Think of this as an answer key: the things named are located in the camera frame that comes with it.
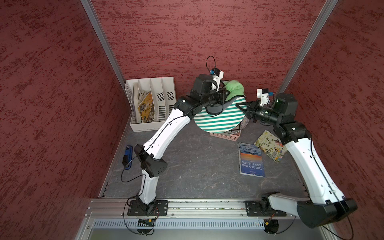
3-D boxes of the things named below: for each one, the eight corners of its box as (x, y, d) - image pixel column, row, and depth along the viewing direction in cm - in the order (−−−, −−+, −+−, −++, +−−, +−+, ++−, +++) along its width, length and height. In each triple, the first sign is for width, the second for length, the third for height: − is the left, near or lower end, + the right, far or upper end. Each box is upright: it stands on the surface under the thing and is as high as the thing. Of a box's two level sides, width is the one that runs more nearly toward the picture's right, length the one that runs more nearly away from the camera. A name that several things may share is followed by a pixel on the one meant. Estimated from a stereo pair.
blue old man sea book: (239, 174, 88) (240, 172, 86) (238, 144, 101) (239, 142, 99) (264, 177, 86) (265, 176, 85) (259, 146, 100) (260, 145, 98)
